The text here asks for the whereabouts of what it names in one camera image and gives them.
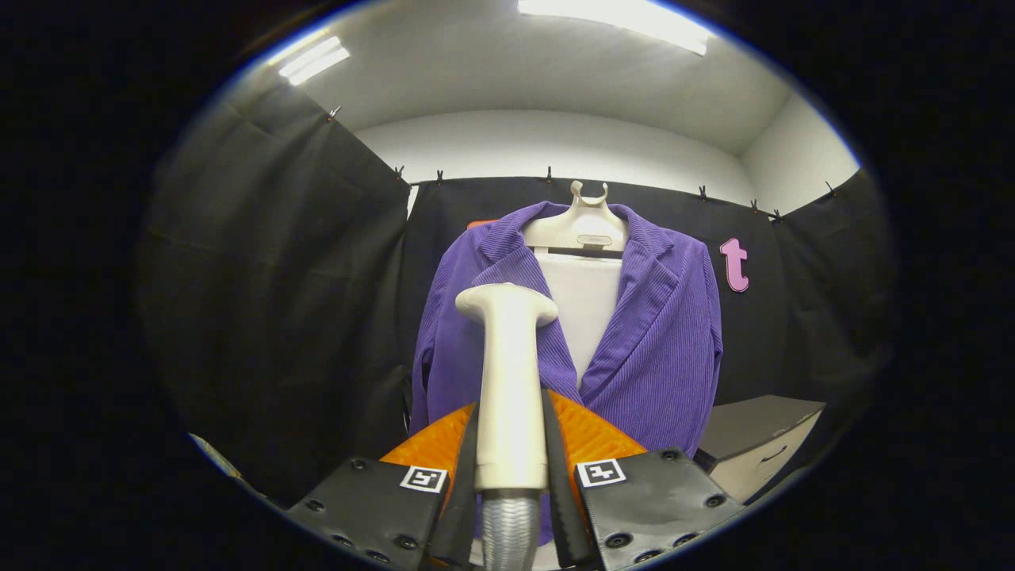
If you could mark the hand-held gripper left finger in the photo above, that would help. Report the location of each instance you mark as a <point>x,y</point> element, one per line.
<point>461,484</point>

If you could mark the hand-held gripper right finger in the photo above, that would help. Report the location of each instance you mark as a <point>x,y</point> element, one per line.
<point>564,492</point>

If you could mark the white garment steamer head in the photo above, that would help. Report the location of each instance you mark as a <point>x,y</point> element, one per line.
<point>511,388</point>

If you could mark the cream clothes hanger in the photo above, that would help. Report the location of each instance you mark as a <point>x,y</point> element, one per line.
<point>579,230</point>

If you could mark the dark-topped white drawer cabinet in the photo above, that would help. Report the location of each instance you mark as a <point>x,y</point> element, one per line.
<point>753,428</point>

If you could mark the plaid cloth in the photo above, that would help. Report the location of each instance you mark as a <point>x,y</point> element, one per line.
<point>208,454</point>

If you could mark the black backdrop cloth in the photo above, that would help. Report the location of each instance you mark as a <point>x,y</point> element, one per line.
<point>277,301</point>

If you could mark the row of black clips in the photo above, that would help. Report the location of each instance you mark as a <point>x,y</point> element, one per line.
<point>548,173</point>

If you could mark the small ceiling light panel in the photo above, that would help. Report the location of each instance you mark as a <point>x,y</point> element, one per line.
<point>313,61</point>

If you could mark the large ceiling light panel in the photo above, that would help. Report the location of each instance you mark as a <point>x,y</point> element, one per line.
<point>618,16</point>

